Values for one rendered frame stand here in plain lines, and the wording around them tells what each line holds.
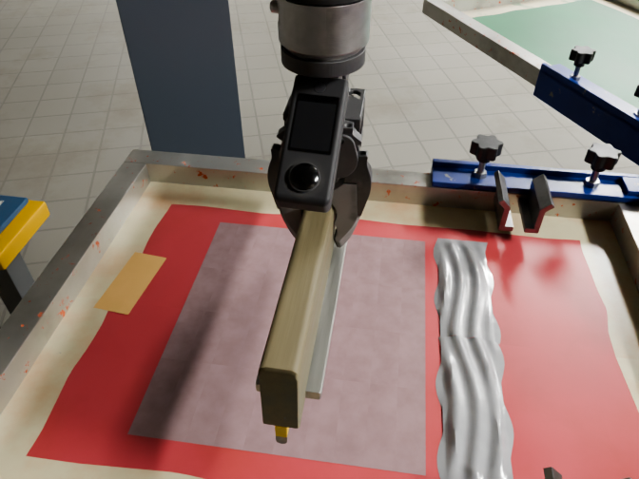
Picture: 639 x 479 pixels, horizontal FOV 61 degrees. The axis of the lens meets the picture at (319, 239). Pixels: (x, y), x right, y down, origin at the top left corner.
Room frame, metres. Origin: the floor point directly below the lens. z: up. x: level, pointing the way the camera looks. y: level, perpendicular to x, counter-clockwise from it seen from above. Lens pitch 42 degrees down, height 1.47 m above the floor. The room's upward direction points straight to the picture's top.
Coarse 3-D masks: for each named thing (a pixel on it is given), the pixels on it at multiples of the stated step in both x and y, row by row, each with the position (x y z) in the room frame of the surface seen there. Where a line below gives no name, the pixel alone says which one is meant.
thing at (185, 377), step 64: (128, 320) 0.43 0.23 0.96; (192, 320) 0.43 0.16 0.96; (256, 320) 0.43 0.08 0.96; (128, 384) 0.34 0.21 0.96; (192, 384) 0.34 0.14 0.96; (384, 384) 0.34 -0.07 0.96; (512, 384) 0.34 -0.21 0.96; (576, 384) 0.34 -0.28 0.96; (64, 448) 0.27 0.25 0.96; (128, 448) 0.27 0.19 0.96; (192, 448) 0.27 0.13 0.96; (256, 448) 0.27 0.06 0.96; (320, 448) 0.27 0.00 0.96; (384, 448) 0.27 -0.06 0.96; (576, 448) 0.27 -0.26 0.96
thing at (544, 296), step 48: (192, 240) 0.58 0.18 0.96; (240, 240) 0.58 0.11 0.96; (288, 240) 0.58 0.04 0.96; (384, 240) 0.58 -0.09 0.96; (432, 240) 0.58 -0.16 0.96; (480, 240) 0.58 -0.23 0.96; (528, 240) 0.58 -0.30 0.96; (576, 240) 0.58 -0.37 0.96; (192, 288) 0.48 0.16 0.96; (240, 288) 0.48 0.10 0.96; (384, 288) 0.48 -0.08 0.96; (432, 288) 0.48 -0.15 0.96; (528, 288) 0.48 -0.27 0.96; (576, 288) 0.48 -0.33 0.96; (528, 336) 0.40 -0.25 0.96; (576, 336) 0.40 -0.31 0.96
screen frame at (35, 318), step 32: (128, 160) 0.73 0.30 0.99; (160, 160) 0.73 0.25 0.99; (192, 160) 0.73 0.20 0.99; (224, 160) 0.73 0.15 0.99; (256, 160) 0.73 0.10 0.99; (128, 192) 0.65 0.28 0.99; (384, 192) 0.67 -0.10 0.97; (416, 192) 0.66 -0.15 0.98; (448, 192) 0.65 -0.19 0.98; (480, 192) 0.65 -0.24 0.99; (96, 224) 0.57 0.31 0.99; (64, 256) 0.51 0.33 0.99; (96, 256) 0.53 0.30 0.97; (32, 288) 0.45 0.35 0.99; (64, 288) 0.46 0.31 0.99; (32, 320) 0.40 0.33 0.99; (0, 352) 0.36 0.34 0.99; (32, 352) 0.37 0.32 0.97; (0, 384) 0.32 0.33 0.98
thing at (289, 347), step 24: (312, 216) 0.40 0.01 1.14; (312, 240) 0.37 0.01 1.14; (288, 264) 0.34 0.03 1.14; (312, 264) 0.34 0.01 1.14; (288, 288) 0.31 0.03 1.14; (312, 288) 0.31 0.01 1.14; (288, 312) 0.28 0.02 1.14; (312, 312) 0.29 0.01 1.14; (288, 336) 0.26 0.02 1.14; (312, 336) 0.29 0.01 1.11; (264, 360) 0.24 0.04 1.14; (288, 360) 0.23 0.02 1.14; (264, 384) 0.23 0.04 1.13; (288, 384) 0.22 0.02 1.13; (264, 408) 0.23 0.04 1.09; (288, 408) 0.22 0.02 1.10
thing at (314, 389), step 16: (336, 256) 0.42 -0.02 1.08; (336, 272) 0.39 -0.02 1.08; (336, 288) 0.37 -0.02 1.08; (336, 304) 0.35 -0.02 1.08; (320, 320) 0.33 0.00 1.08; (320, 336) 0.31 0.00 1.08; (320, 352) 0.29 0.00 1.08; (320, 368) 0.27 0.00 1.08; (256, 384) 0.26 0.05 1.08; (320, 384) 0.26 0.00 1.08
